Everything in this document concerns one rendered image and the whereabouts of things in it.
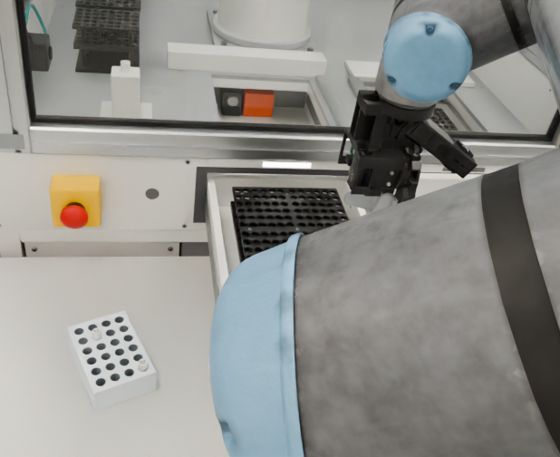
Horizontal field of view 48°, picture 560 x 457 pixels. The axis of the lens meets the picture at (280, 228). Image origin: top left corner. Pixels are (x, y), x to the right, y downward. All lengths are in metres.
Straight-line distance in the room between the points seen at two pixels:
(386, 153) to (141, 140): 0.40
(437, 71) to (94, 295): 0.66
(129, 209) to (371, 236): 0.84
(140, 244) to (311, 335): 0.90
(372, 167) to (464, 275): 0.54
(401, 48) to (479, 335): 0.38
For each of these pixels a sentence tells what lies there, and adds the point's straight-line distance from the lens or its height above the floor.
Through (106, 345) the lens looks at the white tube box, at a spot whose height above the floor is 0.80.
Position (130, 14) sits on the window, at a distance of 0.92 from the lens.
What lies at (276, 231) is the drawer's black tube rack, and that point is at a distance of 0.94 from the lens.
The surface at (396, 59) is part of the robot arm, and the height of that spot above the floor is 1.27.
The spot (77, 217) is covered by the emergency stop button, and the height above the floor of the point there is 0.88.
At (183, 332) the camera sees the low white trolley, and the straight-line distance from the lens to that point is 0.96.
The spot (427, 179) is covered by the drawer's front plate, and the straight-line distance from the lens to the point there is 1.10.
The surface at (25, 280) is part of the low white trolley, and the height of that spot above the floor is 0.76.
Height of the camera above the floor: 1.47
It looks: 37 degrees down
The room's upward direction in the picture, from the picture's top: 10 degrees clockwise
